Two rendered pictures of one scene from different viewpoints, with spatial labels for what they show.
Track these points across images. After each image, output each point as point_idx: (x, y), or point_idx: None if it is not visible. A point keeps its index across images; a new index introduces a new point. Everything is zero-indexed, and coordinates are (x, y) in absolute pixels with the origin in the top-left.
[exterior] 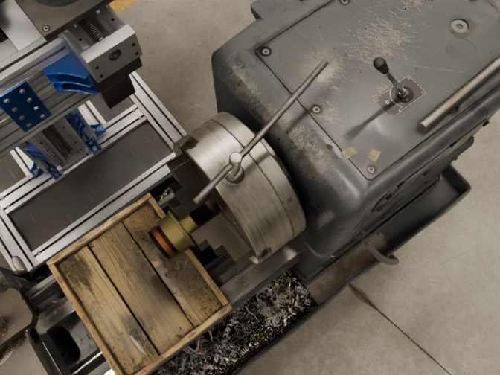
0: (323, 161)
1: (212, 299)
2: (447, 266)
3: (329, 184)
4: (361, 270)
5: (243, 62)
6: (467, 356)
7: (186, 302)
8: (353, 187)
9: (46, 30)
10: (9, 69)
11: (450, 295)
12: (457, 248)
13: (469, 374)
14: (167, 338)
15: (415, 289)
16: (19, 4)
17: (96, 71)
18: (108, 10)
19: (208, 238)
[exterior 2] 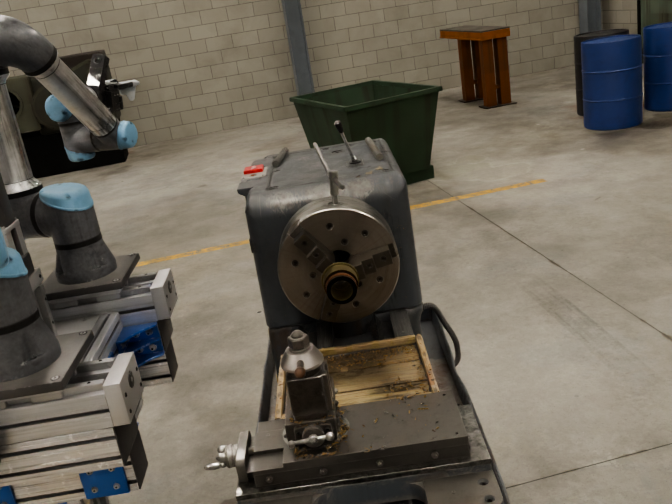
0: (364, 180)
1: (404, 347)
2: (494, 431)
3: (379, 184)
4: (451, 375)
5: (271, 193)
6: (586, 446)
7: (394, 359)
8: (389, 174)
9: (118, 280)
10: (99, 337)
11: (523, 438)
12: (482, 420)
13: (605, 451)
14: (415, 373)
15: (501, 456)
16: (76, 288)
17: (167, 300)
18: (135, 275)
19: (361, 260)
